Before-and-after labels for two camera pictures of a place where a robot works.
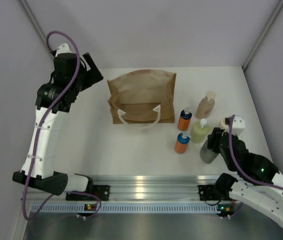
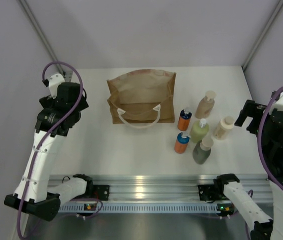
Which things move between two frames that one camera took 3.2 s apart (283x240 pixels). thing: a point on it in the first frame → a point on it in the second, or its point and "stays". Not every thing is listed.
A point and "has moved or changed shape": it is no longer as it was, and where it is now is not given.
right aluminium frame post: [259, 41] stays
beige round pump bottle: [205, 105] stays
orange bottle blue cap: [182, 143] stays
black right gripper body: [214, 144] → [252, 110]
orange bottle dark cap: [184, 119] stays
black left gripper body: [86, 78] → [47, 102]
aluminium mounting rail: [151, 188] stays
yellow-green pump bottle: [199, 131] stays
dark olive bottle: [207, 155] has moved or changed shape
